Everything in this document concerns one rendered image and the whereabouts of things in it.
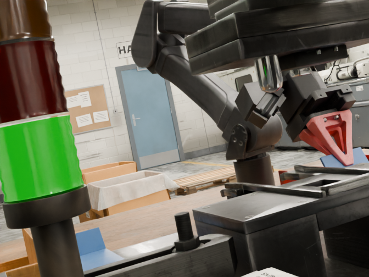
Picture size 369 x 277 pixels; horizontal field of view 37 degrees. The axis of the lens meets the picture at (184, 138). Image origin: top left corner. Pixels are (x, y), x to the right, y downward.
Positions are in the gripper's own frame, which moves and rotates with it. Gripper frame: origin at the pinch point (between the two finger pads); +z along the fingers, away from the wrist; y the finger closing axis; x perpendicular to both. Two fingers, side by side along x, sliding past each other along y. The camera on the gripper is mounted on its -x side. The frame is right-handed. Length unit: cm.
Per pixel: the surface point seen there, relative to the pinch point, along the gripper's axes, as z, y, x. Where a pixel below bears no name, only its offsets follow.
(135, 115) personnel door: -535, -893, 303
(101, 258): 2.5, -2.9, -35.8
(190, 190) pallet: -201, -527, 198
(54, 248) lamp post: 13, 35, -45
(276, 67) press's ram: 1.0, 28.5, -24.4
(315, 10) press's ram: -2.1, 30.9, -20.1
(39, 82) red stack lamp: 6, 39, -45
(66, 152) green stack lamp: 9, 38, -44
